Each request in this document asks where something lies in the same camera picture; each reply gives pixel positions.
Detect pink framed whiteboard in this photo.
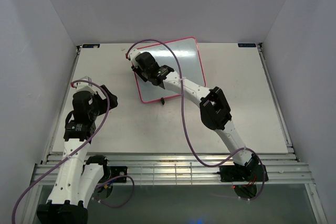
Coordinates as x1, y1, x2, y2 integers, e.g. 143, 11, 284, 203
133, 37, 206, 103

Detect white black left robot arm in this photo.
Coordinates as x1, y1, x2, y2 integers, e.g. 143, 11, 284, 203
36, 80, 118, 223

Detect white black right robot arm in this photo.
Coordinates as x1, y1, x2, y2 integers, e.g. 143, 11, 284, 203
129, 49, 266, 179

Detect blue left corner label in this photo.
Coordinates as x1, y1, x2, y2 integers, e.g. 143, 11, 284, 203
82, 44, 100, 48

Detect blue corner label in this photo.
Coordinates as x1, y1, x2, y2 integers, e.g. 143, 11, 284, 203
238, 43, 257, 48
82, 44, 100, 48

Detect blue right corner label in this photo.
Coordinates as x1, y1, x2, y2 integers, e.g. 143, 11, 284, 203
238, 43, 257, 48

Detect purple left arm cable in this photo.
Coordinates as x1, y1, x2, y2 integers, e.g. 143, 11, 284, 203
12, 79, 135, 224

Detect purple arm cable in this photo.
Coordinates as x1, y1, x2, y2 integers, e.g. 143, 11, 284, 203
125, 39, 266, 201
12, 79, 135, 224

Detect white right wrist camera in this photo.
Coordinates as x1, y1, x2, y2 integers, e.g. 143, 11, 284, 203
126, 48, 141, 68

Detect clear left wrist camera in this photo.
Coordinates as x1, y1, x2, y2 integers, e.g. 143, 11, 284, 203
71, 76, 94, 93

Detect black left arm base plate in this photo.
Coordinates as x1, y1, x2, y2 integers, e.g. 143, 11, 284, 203
107, 166, 128, 183

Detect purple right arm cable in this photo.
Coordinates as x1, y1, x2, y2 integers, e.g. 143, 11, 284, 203
125, 39, 266, 201

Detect aluminium table frame rails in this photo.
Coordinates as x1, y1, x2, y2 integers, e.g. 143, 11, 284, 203
22, 42, 328, 224

